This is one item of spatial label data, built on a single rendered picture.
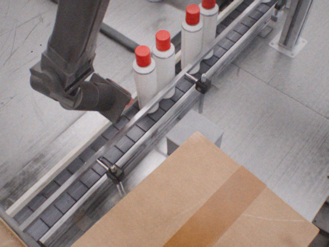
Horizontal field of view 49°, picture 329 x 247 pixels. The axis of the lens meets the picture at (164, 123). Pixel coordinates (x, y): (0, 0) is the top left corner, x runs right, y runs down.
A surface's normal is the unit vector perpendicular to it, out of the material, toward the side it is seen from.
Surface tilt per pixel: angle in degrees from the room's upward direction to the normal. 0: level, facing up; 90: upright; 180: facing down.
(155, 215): 0
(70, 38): 84
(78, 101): 39
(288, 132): 0
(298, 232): 0
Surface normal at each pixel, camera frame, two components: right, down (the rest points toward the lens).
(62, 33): -0.58, 0.60
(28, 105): -0.03, -0.52
